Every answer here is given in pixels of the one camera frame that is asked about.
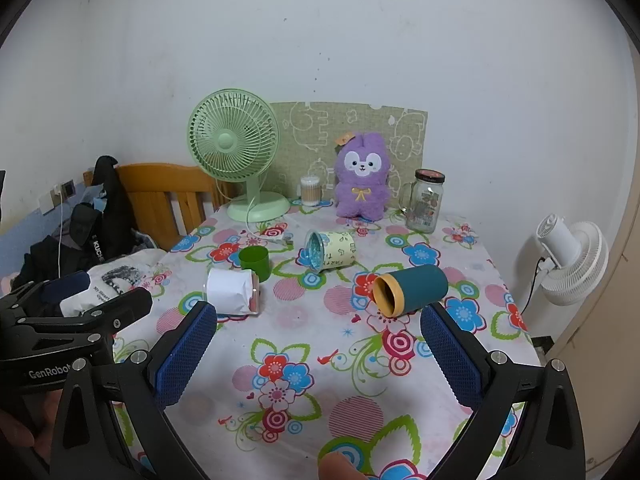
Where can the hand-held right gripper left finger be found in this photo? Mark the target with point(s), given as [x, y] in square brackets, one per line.
[186, 355]

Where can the small green cup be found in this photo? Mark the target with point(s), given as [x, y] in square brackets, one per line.
[254, 262]

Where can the black bag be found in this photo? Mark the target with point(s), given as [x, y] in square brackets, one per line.
[115, 200]

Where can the white cup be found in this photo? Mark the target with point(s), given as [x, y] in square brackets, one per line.
[227, 290]

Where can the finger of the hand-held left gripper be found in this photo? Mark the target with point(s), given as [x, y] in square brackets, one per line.
[127, 307]
[65, 286]

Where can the cotton swab container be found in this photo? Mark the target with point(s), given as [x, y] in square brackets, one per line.
[309, 192]

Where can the green desk fan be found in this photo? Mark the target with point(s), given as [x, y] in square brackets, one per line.
[225, 140]

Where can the person's left hand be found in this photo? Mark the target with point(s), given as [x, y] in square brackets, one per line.
[17, 430]

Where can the teal cup with yellow rim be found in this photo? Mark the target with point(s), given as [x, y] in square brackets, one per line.
[420, 287]

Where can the wall socket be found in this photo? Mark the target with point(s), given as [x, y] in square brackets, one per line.
[68, 189]

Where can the floral tablecloth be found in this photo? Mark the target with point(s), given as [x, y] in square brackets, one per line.
[300, 325]

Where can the glass jar mug with lid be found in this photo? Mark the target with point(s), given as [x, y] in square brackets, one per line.
[425, 205]

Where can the dark clothes pile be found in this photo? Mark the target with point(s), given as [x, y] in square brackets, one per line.
[45, 255]

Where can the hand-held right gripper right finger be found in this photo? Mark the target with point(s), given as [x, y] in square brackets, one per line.
[450, 365]

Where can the purple plush toy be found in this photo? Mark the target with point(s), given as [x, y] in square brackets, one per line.
[361, 180]

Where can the person's right hand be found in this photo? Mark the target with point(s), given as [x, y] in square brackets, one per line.
[342, 467]

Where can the cream cup with printed notes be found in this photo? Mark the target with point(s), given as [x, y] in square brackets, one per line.
[337, 252]

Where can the white floor fan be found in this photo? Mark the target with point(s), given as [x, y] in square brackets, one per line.
[575, 260]

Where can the green patterned foam mat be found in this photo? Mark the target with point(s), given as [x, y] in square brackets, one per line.
[310, 125]

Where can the white printed bag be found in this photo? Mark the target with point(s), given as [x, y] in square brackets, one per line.
[120, 272]

